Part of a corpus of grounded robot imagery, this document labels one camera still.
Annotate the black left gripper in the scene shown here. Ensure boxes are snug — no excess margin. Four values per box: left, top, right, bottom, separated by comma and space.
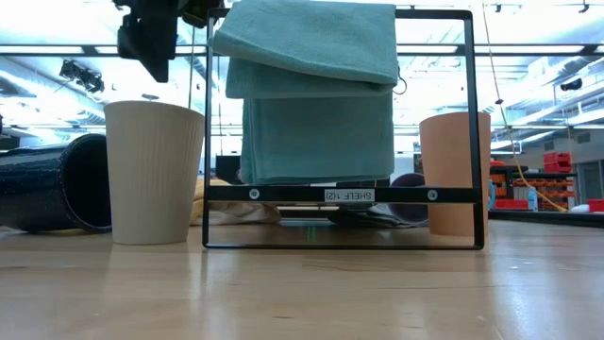
116, 0, 178, 82

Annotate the beige ribbed cup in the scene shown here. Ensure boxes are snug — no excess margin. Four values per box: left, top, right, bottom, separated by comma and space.
103, 99, 206, 246

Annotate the dark blue speckled mug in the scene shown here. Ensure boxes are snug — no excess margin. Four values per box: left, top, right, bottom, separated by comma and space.
0, 133, 113, 234

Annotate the dark purple round object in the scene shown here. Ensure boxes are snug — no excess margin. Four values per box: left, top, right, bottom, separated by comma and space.
387, 172, 431, 226

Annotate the orange cup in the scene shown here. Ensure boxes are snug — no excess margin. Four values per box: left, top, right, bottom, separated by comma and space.
418, 111, 492, 237

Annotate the black monitor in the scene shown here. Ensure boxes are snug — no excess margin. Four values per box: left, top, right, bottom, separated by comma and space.
215, 154, 243, 185

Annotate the yellow cloth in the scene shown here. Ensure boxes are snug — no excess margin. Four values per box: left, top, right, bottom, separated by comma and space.
191, 178, 233, 227

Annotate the teal towel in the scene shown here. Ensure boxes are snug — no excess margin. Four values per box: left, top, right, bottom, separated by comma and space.
210, 0, 400, 186

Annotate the grey cloth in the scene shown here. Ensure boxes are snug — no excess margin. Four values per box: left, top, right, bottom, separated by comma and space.
327, 202, 411, 230

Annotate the bin rack with red bins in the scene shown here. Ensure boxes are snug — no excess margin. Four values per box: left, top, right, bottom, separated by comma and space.
490, 150, 578, 213

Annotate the wooden shelf with black frame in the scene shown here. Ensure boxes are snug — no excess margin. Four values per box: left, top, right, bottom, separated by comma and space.
202, 8, 486, 250

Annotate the yellow hanging cord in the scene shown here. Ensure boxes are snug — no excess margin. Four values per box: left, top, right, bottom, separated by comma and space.
480, 0, 570, 213

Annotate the black table frame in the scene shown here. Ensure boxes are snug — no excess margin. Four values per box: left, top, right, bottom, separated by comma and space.
488, 210, 604, 230

